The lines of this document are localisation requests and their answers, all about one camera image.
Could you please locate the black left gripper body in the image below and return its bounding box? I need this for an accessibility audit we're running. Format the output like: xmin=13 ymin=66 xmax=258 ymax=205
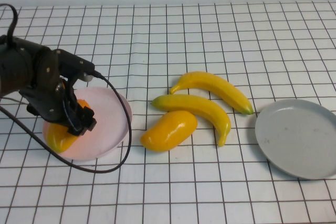
xmin=19 ymin=47 xmax=82 ymax=132

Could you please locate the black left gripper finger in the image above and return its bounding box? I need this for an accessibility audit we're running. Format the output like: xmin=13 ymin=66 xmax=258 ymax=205
xmin=66 ymin=126 xmax=87 ymax=136
xmin=79 ymin=107 xmax=98 ymax=132

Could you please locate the yellow mango with orange blush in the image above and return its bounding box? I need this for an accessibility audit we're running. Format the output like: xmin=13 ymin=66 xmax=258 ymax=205
xmin=46 ymin=99 xmax=93 ymax=154

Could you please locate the glossy yellow mango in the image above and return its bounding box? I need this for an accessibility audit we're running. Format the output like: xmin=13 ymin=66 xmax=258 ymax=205
xmin=140 ymin=110 xmax=198 ymax=153

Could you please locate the yellow plastic banana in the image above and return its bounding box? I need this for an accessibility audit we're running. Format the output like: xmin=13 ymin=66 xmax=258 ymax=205
xmin=169 ymin=71 xmax=254 ymax=116
xmin=150 ymin=94 xmax=232 ymax=147

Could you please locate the pink round plate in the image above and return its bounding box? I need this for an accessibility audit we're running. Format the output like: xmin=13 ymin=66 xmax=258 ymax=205
xmin=42 ymin=87 xmax=133 ymax=161

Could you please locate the grey round plate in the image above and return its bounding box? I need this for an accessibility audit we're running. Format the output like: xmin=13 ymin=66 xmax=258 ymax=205
xmin=254 ymin=99 xmax=336 ymax=180

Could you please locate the white grid pattern tablecloth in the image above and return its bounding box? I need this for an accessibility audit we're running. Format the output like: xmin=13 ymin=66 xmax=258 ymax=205
xmin=0 ymin=0 xmax=336 ymax=224

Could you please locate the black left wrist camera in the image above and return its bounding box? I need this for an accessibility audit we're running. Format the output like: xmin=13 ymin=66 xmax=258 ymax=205
xmin=56 ymin=48 xmax=96 ymax=83

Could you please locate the black left camera cable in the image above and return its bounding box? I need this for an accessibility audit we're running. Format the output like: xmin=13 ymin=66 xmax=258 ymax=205
xmin=0 ymin=70 xmax=133 ymax=174

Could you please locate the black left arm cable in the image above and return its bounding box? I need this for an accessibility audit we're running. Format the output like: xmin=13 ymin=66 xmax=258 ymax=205
xmin=0 ymin=3 xmax=19 ymax=45

